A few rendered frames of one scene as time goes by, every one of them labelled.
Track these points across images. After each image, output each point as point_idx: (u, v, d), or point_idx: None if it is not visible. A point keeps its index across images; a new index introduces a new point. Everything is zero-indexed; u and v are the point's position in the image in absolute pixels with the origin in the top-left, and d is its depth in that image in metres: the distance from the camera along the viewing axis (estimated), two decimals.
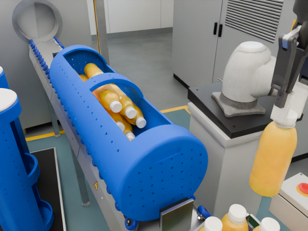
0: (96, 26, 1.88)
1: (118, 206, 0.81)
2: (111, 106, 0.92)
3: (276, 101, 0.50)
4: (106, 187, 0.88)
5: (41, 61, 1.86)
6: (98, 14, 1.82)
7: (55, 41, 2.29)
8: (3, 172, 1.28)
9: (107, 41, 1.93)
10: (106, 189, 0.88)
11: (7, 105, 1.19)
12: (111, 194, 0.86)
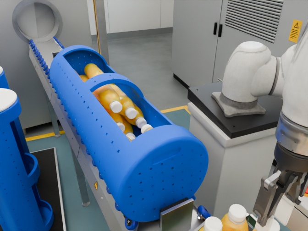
0: (96, 26, 1.88)
1: (118, 206, 0.81)
2: (112, 107, 0.92)
3: (258, 221, 0.55)
4: (106, 186, 0.88)
5: (41, 61, 1.86)
6: (98, 14, 1.82)
7: (55, 41, 2.29)
8: (3, 172, 1.28)
9: (107, 41, 1.93)
10: (106, 188, 0.88)
11: (7, 105, 1.19)
12: (110, 194, 0.86)
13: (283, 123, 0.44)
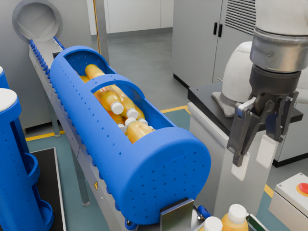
0: (96, 26, 1.88)
1: (117, 205, 0.82)
2: (113, 108, 0.91)
3: (233, 161, 0.51)
4: None
5: (41, 61, 1.86)
6: (98, 14, 1.82)
7: (55, 41, 2.29)
8: (3, 172, 1.28)
9: (107, 41, 1.93)
10: (106, 185, 0.89)
11: (7, 105, 1.19)
12: (108, 193, 0.87)
13: (256, 37, 0.41)
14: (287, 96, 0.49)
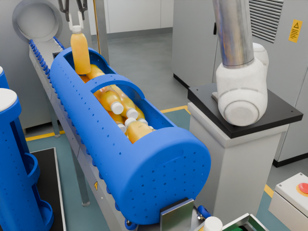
0: (96, 26, 1.88)
1: (117, 205, 0.82)
2: (113, 108, 0.91)
3: (66, 19, 1.11)
4: None
5: (41, 61, 1.86)
6: (98, 14, 1.82)
7: (55, 41, 2.29)
8: (3, 172, 1.28)
9: (107, 41, 1.93)
10: (106, 185, 0.89)
11: (7, 105, 1.19)
12: (108, 193, 0.87)
13: None
14: None
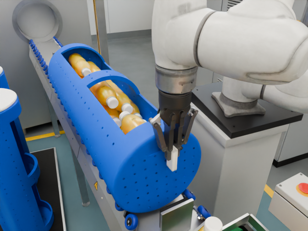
0: (96, 26, 1.88)
1: None
2: (108, 102, 0.94)
3: (178, 152, 0.70)
4: (108, 192, 0.86)
5: (41, 61, 1.86)
6: (98, 14, 1.82)
7: (55, 41, 2.29)
8: (3, 172, 1.28)
9: (107, 41, 1.93)
10: (110, 193, 0.86)
11: (7, 105, 1.19)
12: None
13: None
14: (157, 119, 0.62)
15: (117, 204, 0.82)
